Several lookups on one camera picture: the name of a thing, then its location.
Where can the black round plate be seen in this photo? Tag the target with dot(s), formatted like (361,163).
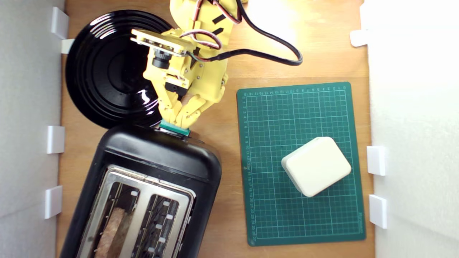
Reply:
(107,71)

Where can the green toaster lever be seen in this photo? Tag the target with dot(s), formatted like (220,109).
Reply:
(175,129)

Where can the white wall clip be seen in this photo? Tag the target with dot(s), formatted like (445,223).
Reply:
(55,139)
(53,201)
(67,46)
(358,38)
(59,22)
(376,160)
(378,211)

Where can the black two-slot toaster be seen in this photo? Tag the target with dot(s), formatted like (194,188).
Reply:
(157,157)

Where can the green cutting mat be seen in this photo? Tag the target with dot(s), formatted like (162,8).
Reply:
(279,125)

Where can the brown bread slice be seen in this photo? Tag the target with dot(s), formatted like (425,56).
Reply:
(112,233)

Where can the wrist camera on yellow mount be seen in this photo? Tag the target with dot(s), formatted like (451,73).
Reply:
(161,59)

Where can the white block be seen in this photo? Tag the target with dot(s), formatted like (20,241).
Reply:
(317,166)

